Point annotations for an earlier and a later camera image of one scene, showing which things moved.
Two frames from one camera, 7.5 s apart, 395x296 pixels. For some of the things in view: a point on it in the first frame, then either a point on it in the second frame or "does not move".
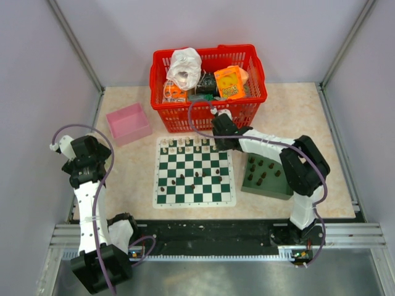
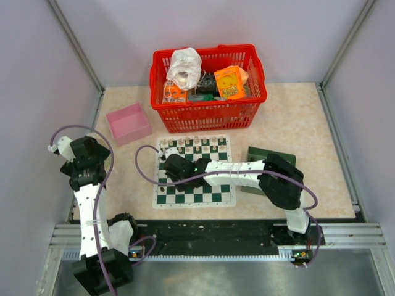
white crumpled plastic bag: x=185 y=68 does not move
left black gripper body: x=85 y=145 does not move
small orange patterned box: x=171 y=94 does not move
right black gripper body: x=220 y=124 → x=170 y=168
